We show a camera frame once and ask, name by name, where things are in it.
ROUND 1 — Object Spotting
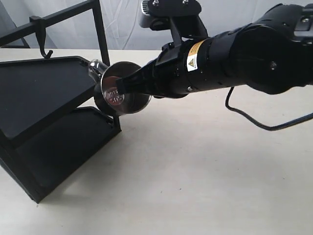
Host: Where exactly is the black rack hook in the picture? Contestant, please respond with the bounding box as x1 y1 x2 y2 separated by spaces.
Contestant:
29 16 53 59

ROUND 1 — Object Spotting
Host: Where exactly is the stainless steel mug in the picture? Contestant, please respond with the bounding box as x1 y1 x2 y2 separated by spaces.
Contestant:
88 59 151 117

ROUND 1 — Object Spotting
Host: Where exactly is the black two-tier rack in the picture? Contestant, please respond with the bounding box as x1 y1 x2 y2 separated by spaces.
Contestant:
0 0 121 203

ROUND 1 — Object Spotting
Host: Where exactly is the black cable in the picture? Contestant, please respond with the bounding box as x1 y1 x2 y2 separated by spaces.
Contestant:
225 86 313 131

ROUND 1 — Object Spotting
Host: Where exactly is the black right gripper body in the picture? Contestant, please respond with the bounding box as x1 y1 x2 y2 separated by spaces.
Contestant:
139 40 193 98

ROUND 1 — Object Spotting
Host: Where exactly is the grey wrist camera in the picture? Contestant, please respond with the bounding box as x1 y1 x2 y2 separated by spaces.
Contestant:
139 0 208 46

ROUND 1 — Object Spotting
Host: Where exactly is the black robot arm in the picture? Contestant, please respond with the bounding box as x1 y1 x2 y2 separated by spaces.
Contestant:
116 0 313 98

